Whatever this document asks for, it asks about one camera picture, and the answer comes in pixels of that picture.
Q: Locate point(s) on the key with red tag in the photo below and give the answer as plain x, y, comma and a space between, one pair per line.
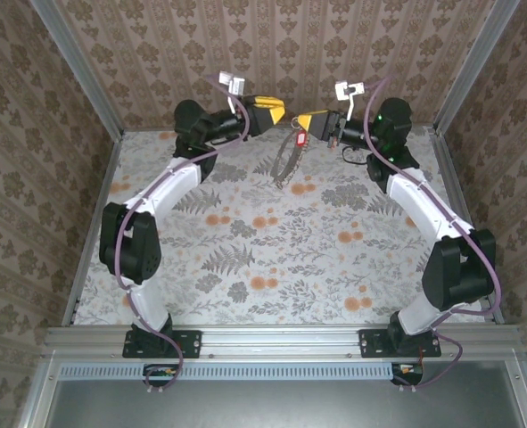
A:
301, 139

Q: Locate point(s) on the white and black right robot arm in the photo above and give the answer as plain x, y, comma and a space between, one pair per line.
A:
423, 209

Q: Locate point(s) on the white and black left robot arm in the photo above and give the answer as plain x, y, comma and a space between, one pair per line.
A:
169, 187

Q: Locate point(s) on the floral print table cloth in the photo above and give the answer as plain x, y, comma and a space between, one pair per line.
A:
312, 267

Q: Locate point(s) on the grey metal panel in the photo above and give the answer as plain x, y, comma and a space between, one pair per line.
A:
267, 405

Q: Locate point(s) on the aluminium right side rail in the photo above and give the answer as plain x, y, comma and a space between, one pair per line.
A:
451, 178

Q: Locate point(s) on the aluminium right corner post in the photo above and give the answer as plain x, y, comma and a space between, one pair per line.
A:
474, 67

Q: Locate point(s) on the aluminium corner post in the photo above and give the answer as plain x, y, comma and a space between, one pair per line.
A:
474, 67
79, 67

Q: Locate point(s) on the aluminium left side rail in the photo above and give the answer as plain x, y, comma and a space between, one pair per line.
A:
107, 178

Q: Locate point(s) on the aluminium left corner post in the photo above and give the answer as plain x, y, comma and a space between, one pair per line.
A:
79, 67

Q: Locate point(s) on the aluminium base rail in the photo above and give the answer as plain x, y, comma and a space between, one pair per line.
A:
281, 341

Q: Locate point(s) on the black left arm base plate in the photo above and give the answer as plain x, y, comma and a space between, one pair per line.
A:
187, 343

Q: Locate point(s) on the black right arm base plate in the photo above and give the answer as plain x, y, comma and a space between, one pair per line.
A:
370, 343

